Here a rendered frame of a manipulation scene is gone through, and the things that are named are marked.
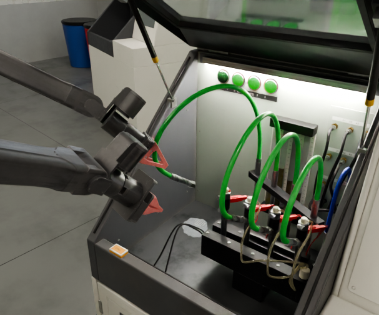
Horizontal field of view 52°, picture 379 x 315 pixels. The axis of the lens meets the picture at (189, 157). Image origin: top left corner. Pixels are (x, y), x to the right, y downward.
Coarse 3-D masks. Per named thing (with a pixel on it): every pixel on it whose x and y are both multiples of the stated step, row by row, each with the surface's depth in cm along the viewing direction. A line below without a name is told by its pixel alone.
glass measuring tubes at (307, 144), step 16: (272, 128) 128; (288, 128) 121; (304, 128) 118; (272, 144) 128; (288, 144) 126; (304, 144) 121; (288, 160) 128; (304, 160) 123; (288, 176) 128; (288, 192) 131; (304, 192) 129
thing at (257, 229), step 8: (288, 136) 96; (296, 136) 100; (280, 144) 93; (296, 144) 104; (272, 152) 92; (296, 152) 107; (272, 160) 91; (296, 160) 108; (264, 168) 90; (296, 168) 110; (264, 176) 90; (296, 176) 111; (256, 184) 90; (256, 192) 90; (256, 200) 90; (264, 232) 101
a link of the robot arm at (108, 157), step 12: (120, 132) 73; (120, 144) 72; (132, 144) 72; (96, 156) 73; (108, 156) 72; (120, 156) 72; (132, 156) 74; (108, 168) 72; (132, 168) 76; (96, 180) 67; (108, 180) 70; (96, 192) 69
